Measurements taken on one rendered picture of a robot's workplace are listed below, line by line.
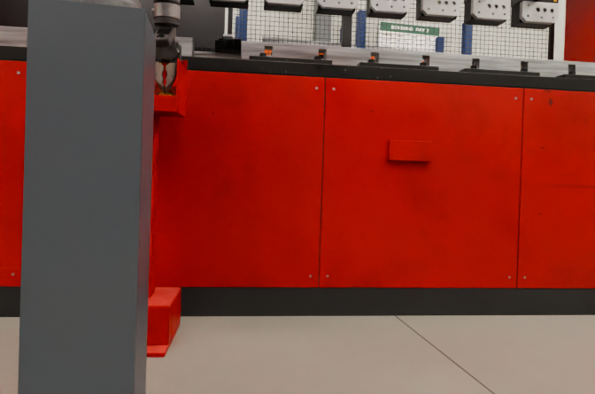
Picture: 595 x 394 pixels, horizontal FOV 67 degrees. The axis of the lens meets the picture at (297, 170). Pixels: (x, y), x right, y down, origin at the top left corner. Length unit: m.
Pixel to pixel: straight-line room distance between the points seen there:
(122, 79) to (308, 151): 0.87
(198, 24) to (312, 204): 1.13
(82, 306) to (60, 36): 0.44
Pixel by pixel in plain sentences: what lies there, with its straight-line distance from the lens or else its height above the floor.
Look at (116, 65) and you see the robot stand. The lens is 0.83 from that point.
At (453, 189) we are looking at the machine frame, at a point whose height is 0.45.
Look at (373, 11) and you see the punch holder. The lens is 1.83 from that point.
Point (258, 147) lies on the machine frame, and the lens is 1.54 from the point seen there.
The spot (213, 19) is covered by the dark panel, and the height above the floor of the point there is 1.21.
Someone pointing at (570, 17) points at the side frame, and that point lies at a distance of 2.93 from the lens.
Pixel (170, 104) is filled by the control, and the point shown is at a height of 0.68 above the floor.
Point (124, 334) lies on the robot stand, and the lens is 0.86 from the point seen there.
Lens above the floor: 0.52
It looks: 1 degrees down
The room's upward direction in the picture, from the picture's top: 2 degrees clockwise
